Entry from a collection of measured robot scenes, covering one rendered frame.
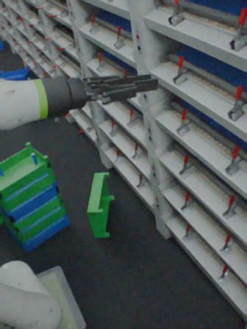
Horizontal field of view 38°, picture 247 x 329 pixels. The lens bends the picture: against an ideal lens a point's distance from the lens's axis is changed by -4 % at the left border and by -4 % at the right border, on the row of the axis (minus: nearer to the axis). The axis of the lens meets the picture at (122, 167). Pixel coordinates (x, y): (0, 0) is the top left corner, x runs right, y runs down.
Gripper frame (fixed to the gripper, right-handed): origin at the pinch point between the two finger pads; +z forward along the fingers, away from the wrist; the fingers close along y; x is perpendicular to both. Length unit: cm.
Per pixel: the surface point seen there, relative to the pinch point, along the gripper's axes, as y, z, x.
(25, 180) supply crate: -66, -20, -69
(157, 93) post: -30.7, 25.5, -18.7
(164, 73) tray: -24.1, 23.0, -7.9
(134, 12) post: -36.0, 16.8, 10.8
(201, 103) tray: -0.4, 21.1, -9.1
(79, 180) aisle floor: -102, 20, -105
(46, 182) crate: -69, -9, -76
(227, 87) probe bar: 3.3, 26.7, -3.0
